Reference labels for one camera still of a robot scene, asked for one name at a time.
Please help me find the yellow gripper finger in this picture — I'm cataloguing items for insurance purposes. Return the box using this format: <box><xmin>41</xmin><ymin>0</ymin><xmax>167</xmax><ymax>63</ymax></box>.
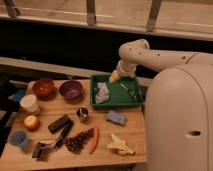
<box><xmin>109</xmin><ymin>70</ymin><xmax>121</xmax><ymax>83</ymax></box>

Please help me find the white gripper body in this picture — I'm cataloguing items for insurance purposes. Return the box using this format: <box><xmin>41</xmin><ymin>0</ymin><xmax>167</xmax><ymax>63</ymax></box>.
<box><xmin>116</xmin><ymin>60</ymin><xmax>136</xmax><ymax>78</ymax></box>

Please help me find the silver metal fork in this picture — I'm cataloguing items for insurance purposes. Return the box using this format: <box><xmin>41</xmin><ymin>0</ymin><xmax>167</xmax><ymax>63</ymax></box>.
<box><xmin>120</xmin><ymin>83</ymin><xmax>136</xmax><ymax>98</ymax></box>

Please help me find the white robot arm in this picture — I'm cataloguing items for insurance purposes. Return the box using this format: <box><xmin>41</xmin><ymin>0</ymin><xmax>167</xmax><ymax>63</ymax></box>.
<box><xmin>110</xmin><ymin>39</ymin><xmax>213</xmax><ymax>171</ymax></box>

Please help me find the purple bowl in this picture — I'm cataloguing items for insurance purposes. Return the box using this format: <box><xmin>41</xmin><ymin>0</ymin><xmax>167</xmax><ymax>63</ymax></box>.
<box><xmin>59</xmin><ymin>80</ymin><xmax>83</xmax><ymax>100</ymax></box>

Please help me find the red bowl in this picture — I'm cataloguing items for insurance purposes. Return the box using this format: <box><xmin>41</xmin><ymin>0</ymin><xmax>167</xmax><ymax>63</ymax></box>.
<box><xmin>32</xmin><ymin>78</ymin><xmax>55</xmax><ymax>98</ymax></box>

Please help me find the green plastic tray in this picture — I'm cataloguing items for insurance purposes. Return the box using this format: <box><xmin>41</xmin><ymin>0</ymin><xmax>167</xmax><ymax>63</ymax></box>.
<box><xmin>90</xmin><ymin>74</ymin><xmax>143</xmax><ymax>110</ymax></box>

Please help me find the white crumpled cloth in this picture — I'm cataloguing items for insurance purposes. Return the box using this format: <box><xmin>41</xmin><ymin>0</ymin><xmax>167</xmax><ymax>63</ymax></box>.
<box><xmin>95</xmin><ymin>82</ymin><xmax>109</xmax><ymax>104</ymax></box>

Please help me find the blue sponge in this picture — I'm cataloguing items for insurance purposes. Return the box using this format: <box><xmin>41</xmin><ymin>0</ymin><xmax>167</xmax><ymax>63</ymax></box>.
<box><xmin>106</xmin><ymin>111</ymin><xmax>126</xmax><ymax>125</ymax></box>

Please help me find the small metal cup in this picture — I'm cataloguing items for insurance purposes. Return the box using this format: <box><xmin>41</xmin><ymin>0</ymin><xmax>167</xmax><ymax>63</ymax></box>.
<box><xmin>76</xmin><ymin>107</ymin><xmax>88</xmax><ymax>122</ymax></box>

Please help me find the black rectangular box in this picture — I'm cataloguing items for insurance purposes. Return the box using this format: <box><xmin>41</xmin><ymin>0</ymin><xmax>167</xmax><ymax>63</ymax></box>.
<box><xmin>48</xmin><ymin>115</ymin><xmax>70</xmax><ymax>133</ymax></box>

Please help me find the peeled yellow banana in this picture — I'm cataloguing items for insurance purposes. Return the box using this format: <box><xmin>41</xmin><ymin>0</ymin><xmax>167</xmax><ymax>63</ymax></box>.
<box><xmin>107</xmin><ymin>134</ymin><xmax>135</xmax><ymax>155</ymax></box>

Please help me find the red chili pepper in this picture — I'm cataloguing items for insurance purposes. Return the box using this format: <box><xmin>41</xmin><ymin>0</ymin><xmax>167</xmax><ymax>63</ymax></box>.
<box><xmin>89</xmin><ymin>127</ymin><xmax>99</xmax><ymax>154</ymax></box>

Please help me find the bunch of dark grapes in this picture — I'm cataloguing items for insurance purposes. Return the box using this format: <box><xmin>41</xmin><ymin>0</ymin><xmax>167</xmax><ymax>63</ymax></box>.
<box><xmin>65</xmin><ymin>129</ymin><xmax>94</xmax><ymax>153</ymax></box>

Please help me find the white paper cup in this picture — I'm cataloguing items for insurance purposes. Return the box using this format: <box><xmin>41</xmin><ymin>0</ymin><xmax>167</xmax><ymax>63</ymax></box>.
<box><xmin>20</xmin><ymin>94</ymin><xmax>40</xmax><ymax>114</ymax></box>

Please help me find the orange apple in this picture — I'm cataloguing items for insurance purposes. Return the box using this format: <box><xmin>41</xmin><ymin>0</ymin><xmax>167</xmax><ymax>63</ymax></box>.
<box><xmin>24</xmin><ymin>115</ymin><xmax>40</xmax><ymax>131</ymax></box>

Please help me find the blue cloth at table edge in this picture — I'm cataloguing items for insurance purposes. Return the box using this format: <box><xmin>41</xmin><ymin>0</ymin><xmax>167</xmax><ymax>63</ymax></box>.
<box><xmin>9</xmin><ymin>89</ymin><xmax>25</xmax><ymax>102</ymax></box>

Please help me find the blue plastic cup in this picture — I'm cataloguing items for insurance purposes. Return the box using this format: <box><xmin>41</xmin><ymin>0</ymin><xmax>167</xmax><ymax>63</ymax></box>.
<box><xmin>10</xmin><ymin>131</ymin><xmax>30</xmax><ymax>148</ymax></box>

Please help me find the black handled spoon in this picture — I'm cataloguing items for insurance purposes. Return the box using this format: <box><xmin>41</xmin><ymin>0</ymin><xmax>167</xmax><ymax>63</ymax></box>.
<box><xmin>54</xmin><ymin>124</ymin><xmax>72</xmax><ymax>150</ymax></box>

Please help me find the black handled brush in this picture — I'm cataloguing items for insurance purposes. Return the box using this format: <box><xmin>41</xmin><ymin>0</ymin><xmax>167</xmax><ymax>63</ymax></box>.
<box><xmin>32</xmin><ymin>139</ymin><xmax>57</xmax><ymax>161</ymax></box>

